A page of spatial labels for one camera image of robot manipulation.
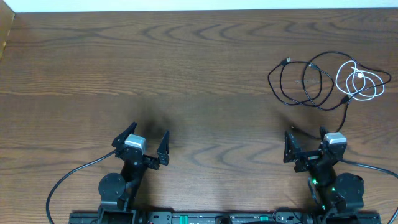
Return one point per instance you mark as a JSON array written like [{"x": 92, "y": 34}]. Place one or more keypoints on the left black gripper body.
[{"x": 144, "y": 158}]

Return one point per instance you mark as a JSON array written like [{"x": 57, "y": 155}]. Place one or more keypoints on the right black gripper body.
[{"x": 308, "y": 160}]

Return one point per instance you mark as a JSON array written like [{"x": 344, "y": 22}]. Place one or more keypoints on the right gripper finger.
[
  {"x": 323, "y": 131},
  {"x": 292, "y": 148}
]

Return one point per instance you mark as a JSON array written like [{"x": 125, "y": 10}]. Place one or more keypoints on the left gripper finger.
[
  {"x": 163, "y": 149},
  {"x": 120, "y": 139}
]

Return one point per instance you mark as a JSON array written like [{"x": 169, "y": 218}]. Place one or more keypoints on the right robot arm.
[{"x": 339, "y": 197}]

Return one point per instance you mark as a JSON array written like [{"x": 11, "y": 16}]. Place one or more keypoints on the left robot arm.
[{"x": 118, "y": 190}]

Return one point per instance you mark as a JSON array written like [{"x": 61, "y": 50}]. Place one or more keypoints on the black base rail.
[{"x": 217, "y": 217}]

